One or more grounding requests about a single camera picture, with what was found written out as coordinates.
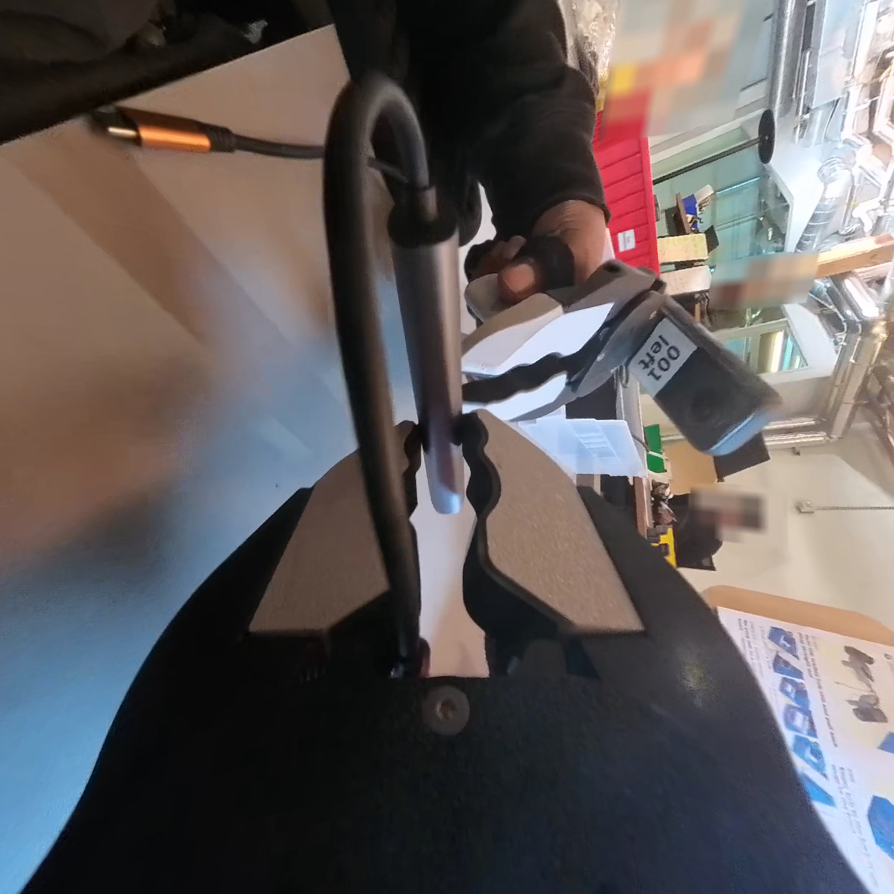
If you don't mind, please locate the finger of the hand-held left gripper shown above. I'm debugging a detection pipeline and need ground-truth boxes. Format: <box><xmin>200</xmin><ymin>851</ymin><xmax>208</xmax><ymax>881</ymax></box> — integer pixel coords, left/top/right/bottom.
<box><xmin>461</xmin><ymin>363</ymin><xmax>574</xmax><ymax>423</ymax></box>
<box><xmin>460</xmin><ymin>299</ymin><xmax>624</xmax><ymax>384</ymax></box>

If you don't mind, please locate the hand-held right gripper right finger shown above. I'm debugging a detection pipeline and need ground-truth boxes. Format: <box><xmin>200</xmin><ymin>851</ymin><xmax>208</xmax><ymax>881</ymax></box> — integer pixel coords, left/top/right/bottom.
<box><xmin>461</xmin><ymin>411</ymin><xmax>645</xmax><ymax>675</ymax></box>

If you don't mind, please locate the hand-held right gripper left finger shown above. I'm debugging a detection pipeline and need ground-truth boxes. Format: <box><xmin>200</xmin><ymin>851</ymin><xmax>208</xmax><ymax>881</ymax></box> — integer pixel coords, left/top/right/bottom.
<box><xmin>248</xmin><ymin>422</ymin><xmax>423</xmax><ymax>675</ymax></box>

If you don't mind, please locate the clear plastic bin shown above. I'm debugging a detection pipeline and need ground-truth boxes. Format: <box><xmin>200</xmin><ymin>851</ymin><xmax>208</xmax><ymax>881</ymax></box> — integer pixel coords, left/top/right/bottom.
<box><xmin>520</xmin><ymin>415</ymin><xmax>650</xmax><ymax>479</ymax></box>

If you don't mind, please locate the grey hub black cable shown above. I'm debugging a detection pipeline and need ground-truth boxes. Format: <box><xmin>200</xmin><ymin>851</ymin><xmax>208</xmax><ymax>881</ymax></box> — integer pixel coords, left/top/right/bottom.
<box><xmin>323</xmin><ymin>73</ymin><xmax>437</xmax><ymax>678</ymax></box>

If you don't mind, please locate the black cable orange usb plug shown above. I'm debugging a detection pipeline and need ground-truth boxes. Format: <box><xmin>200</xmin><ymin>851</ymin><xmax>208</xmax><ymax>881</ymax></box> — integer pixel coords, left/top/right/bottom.
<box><xmin>89</xmin><ymin>105</ymin><xmax>413</xmax><ymax>184</ymax></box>

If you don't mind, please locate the person's left hand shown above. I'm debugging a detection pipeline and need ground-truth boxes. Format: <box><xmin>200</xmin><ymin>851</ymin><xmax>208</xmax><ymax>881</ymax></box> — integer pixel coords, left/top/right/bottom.
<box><xmin>464</xmin><ymin>199</ymin><xmax>610</xmax><ymax>303</ymax></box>

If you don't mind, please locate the green bin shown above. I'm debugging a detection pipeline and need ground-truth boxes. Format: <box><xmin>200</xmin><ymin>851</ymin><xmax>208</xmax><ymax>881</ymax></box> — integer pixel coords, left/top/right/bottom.
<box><xmin>643</xmin><ymin>422</ymin><xmax>673</xmax><ymax>476</ymax></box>

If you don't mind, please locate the ribbed red tote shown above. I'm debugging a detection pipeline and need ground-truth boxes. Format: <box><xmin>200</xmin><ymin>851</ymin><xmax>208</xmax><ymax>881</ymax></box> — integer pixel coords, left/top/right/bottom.
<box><xmin>594</xmin><ymin>136</ymin><xmax>661</xmax><ymax>277</ymax></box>

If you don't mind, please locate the instruction sheet on stand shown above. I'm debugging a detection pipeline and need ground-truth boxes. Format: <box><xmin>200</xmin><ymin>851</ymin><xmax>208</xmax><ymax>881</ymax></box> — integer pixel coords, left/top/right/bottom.
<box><xmin>702</xmin><ymin>585</ymin><xmax>894</xmax><ymax>894</ymax></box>

